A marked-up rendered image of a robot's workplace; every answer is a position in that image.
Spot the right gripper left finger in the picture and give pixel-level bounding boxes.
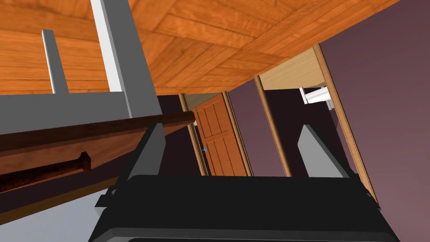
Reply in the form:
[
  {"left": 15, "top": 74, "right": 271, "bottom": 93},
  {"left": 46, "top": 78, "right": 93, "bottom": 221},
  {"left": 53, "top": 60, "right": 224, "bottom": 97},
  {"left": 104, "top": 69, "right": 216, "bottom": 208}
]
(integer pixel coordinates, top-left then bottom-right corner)
[{"left": 118, "top": 122, "right": 167, "bottom": 185}]

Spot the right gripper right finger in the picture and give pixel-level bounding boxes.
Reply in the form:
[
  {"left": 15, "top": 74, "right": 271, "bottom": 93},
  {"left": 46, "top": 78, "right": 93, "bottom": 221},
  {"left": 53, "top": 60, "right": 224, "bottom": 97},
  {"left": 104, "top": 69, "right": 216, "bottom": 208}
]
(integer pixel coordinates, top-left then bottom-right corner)
[{"left": 297, "top": 124, "right": 357, "bottom": 179}]

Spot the white furniture piece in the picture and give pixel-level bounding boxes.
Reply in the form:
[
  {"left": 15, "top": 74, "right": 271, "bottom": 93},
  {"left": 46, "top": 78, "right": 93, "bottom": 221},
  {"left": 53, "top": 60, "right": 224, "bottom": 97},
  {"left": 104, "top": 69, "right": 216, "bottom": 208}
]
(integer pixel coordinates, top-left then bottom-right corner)
[{"left": 299, "top": 86, "right": 335, "bottom": 111}]

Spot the orange panelled wooden door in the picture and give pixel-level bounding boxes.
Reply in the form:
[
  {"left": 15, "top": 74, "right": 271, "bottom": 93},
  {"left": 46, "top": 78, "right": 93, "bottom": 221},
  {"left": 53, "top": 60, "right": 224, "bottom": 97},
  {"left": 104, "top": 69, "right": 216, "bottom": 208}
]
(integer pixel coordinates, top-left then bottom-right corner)
[{"left": 192, "top": 93, "right": 249, "bottom": 177}]

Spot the brown wooden drawer front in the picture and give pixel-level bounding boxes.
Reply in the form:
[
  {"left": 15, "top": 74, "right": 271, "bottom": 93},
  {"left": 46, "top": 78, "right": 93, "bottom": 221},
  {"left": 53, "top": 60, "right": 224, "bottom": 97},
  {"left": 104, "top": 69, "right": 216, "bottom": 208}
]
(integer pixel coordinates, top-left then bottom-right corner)
[{"left": 0, "top": 110, "right": 196, "bottom": 223}]

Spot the grey table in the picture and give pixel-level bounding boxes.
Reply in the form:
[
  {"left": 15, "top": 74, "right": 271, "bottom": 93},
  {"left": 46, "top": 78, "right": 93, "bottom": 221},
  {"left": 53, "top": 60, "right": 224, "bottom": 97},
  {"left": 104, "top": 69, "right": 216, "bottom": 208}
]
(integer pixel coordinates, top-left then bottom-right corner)
[{"left": 0, "top": 0, "right": 163, "bottom": 136}]

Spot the dark brown bar handle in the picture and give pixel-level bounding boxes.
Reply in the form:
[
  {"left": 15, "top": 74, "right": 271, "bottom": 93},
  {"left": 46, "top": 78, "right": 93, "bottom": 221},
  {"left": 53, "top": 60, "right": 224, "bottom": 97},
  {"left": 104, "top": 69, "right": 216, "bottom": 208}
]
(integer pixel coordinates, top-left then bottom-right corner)
[{"left": 0, "top": 152, "right": 92, "bottom": 194}]

